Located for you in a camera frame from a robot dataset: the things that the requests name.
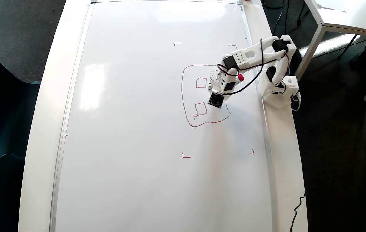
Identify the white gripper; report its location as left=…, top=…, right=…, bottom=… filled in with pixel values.
left=209, top=56, right=245, bottom=94

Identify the large white whiteboard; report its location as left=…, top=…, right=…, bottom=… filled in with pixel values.
left=49, top=0, right=278, bottom=232

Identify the white side table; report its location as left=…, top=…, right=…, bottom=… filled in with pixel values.
left=294, top=0, right=366, bottom=102

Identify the black camera circuit board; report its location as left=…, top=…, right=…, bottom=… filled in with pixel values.
left=208, top=92, right=225, bottom=109

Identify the black camera cable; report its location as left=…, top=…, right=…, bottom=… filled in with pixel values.
left=217, top=39, right=290, bottom=96

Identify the thin white cable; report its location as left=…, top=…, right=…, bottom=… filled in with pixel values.
left=291, top=92, right=302, bottom=111

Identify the looped black cable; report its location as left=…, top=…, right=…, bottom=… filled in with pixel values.
left=262, top=0, right=286, bottom=10

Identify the straight black cable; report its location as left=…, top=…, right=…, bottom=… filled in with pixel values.
left=284, top=0, right=291, bottom=29

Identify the black cable with plug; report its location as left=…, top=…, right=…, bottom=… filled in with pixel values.
left=297, top=2, right=306, bottom=26

